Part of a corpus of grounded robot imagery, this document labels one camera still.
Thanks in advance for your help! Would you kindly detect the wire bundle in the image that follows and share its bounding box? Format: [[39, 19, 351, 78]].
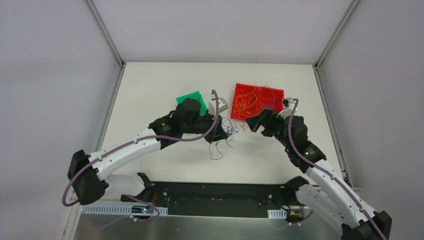
[[208, 116, 249, 161]]

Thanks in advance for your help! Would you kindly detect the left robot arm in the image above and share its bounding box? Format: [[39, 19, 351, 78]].
[[65, 98, 229, 206]]

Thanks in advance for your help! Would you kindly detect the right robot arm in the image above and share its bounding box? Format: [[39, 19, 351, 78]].
[[245, 109, 393, 240]]

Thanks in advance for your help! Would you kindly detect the red double plastic bin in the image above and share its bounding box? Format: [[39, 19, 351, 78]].
[[230, 83, 285, 121]]

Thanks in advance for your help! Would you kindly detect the green plastic bin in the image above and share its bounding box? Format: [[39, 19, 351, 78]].
[[176, 91, 208, 116]]

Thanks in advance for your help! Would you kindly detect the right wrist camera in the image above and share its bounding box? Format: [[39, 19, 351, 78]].
[[278, 97, 298, 119]]

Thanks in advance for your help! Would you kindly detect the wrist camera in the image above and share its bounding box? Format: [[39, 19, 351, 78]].
[[278, 97, 298, 119], [207, 97, 229, 116]]

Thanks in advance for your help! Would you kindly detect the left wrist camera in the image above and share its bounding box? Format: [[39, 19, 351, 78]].
[[207, 97, 229, 116]]

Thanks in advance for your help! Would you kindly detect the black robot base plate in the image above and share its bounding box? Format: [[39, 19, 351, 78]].
[[120, 181, 307, 219]]

